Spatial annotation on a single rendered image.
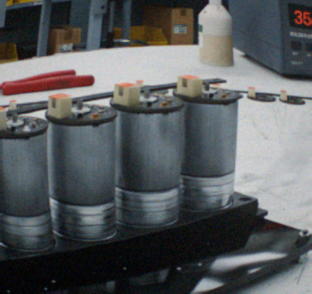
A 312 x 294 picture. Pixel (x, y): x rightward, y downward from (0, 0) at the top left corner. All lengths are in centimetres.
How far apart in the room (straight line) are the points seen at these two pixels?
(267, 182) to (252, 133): 10
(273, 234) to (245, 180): 11
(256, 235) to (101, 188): 7
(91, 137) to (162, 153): 3
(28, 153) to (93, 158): 3
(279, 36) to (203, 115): 42
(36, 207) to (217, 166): 8
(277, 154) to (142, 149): 19
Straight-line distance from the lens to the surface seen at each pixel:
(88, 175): 26
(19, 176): 24
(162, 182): 28
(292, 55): 71
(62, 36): 458
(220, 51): 74
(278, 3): 70
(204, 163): 29
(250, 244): 29
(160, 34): 498
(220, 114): 29
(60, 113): 26
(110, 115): 26
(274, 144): 48
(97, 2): 284
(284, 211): 36
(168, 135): 27
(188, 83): 29
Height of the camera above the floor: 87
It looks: 15 degrees down
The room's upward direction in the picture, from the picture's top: 2 degrees clockwise
